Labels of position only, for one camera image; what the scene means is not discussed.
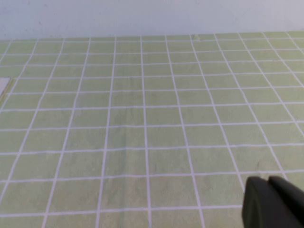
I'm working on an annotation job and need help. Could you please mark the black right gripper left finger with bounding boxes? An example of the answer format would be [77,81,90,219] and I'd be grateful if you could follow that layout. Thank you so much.
[241,176,304,228]

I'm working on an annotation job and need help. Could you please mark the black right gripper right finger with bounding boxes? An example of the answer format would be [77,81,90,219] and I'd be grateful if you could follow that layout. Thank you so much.
[268,175,304,218]

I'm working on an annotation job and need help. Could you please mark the technical book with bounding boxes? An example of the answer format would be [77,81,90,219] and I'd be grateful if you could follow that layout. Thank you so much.
[0,77,13,102]

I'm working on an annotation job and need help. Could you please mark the green checkered tablecloth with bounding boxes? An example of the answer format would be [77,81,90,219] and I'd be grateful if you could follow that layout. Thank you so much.
[0,30,304,228]

